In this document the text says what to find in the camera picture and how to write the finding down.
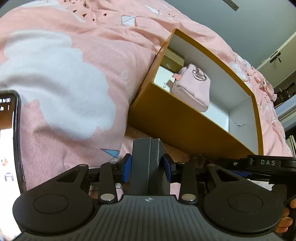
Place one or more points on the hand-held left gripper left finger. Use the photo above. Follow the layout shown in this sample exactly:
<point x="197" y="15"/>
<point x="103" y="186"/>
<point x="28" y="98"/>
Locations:
<point x="127" y="168"/>

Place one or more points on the cream door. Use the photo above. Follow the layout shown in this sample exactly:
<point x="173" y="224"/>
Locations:
<point x="285" y="69"/>

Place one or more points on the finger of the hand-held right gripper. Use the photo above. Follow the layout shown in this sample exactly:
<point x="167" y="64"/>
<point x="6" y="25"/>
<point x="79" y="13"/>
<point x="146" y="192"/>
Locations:
<point x="241" y="173"/>
<point x="231" y="163"/>

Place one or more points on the pink cloud print blanket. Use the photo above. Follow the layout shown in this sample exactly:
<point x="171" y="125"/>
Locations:
<point x="57" y="69"/>

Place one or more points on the person's right hand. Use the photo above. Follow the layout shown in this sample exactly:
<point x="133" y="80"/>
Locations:
<point x="288" y="221"/>

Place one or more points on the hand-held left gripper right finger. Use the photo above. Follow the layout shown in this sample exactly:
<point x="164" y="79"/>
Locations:
<point x="167" y="168"/>

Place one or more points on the long white box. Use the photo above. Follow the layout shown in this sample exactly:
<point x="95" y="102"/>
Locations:
<point x="161" y="76"/>

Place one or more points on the orange cardboard box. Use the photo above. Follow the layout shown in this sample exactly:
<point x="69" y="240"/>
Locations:
<point x="173" y="115"/>

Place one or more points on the dark grey box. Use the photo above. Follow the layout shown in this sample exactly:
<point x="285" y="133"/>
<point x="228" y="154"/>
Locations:
<point x="148" y="166"/>

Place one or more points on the black smartphone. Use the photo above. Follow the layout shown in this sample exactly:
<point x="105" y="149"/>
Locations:
<point x="7" y="150"/>

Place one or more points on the small gold box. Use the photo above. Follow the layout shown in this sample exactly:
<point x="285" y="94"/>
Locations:
<point x="171" y="62"/>

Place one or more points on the grey wall socket panel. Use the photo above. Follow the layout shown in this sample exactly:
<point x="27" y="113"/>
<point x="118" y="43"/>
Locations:
<point x="231" y="4"/>

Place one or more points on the pink zip pouch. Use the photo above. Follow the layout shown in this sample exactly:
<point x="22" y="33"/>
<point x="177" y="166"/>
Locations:
<point x="192" y="92"/>

